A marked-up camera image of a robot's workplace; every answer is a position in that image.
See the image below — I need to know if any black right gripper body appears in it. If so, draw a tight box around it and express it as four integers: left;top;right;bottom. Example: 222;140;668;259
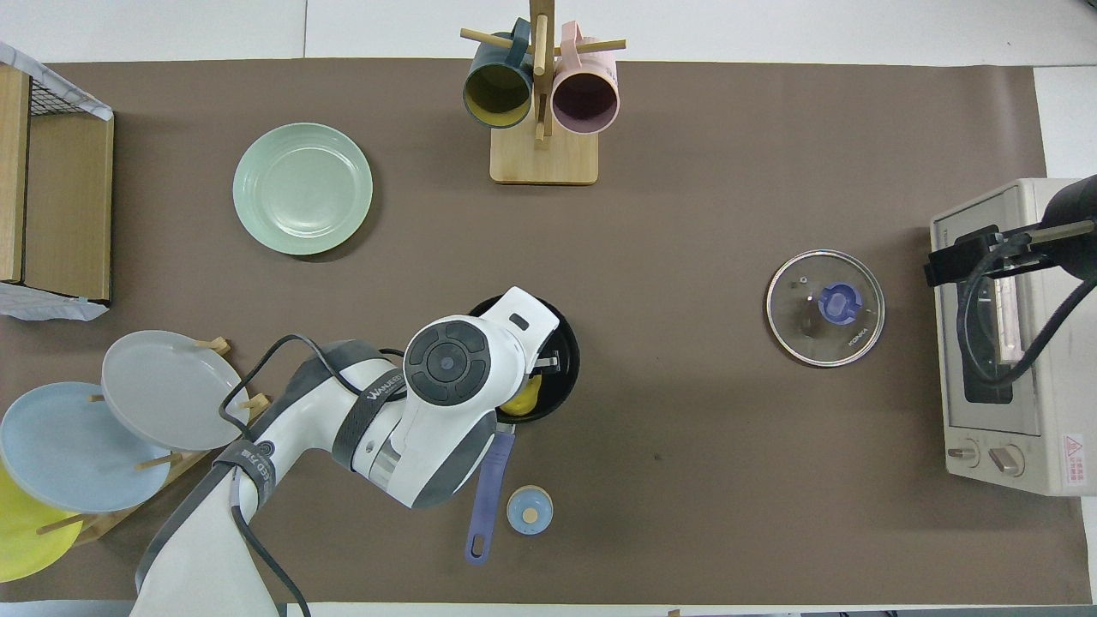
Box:
924;176;1097;288

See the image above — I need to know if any beige toaster oven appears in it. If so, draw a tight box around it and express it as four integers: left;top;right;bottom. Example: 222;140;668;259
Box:
930;178;1097;498

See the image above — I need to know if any yellow plate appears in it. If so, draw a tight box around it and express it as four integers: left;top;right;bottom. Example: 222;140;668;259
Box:
0;463;84;584

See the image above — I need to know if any mint green plate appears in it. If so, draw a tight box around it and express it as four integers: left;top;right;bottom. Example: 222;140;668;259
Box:
232;123;375;256

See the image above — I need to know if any glass lid with purple knob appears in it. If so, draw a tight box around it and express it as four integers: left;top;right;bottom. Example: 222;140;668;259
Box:
765;249;886;369

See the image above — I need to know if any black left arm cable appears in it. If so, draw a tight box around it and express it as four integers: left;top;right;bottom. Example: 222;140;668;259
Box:
219;334;404;617

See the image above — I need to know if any brown table mat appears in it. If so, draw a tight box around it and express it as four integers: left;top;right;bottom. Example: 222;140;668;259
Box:
0;58;1053;605

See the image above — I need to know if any grey plate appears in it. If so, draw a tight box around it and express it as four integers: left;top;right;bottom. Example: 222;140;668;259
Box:
101;330;251;452

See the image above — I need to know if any light blue plate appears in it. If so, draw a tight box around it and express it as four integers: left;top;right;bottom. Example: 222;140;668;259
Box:
0;382;172;514

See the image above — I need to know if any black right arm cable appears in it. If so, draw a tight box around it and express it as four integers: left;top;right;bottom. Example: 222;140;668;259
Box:
956;219;1097;386

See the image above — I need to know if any pink mug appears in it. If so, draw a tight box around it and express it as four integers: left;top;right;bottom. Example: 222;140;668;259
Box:
551;21;620;135

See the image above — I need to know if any wooden plate rack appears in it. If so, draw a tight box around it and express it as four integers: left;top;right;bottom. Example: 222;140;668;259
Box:
36;337;272;545

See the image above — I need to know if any white checked cloth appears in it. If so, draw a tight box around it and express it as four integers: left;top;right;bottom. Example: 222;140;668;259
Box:
0;41;114;122

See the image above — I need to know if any dark saucepan with purple handle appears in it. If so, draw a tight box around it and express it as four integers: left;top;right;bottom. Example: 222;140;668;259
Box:
465;294;582;566

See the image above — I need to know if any dark teal mug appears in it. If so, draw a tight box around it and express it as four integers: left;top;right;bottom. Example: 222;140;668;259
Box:
463;19;537;129

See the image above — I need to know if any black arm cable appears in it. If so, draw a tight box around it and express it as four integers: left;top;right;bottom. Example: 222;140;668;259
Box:
219;334;404;617
956;219;1097;386

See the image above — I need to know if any wooden mug tree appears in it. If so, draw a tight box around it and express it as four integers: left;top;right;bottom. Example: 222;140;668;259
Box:
460;0;627;186

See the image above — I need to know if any white plastic bag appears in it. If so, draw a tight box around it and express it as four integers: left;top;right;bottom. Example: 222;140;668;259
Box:
0;281;111;323

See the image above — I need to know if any wire basket with wooden shelves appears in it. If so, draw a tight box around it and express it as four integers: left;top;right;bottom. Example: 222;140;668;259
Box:
0;41;115;303

